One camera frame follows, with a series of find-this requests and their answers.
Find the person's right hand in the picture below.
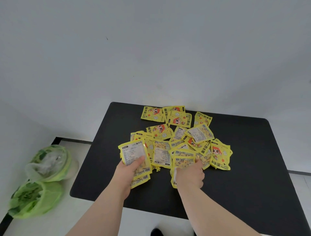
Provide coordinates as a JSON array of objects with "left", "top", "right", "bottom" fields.
[{"left": 175, "top": 159, "right": 205, "bottom": 190}]

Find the person's left hand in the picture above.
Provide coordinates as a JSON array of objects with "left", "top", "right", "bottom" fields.
[{"left": 108, "top": 156, "right": 146, "bottom": 201}]

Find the yellow foil sachet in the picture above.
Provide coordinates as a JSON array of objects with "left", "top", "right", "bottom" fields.
[
  {"left": 130, "top": 174, "right": 151, "bottom": 189},
  {"left": 118, "top": 139, "right": 153, "bottom": 177},
  {"left": 170, "top": 156, "right": 196, "bottom": 189}
]

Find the person's right forearm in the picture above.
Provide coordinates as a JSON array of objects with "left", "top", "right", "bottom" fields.
[{"left": 177, "top": 187, "right": 262, "bottom": 236}]

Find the person's left forearm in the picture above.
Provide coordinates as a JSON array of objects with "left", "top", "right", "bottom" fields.
[{"left": 66, "top": 186, "right": 127, "bottom": 236}]

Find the pile of yellow packets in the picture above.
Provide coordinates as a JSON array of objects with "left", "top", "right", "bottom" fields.
[{"left": 130, "top": 106, "right": 233, "bottom": 171}]

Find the green translucent plastic bag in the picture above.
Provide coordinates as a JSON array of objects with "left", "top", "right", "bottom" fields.
[
  {"left": 25, "top": 144, "right": 80, "bottom": 183},
  {"left": 8, "top": 181, "right": 64, "bottom": 219}
]

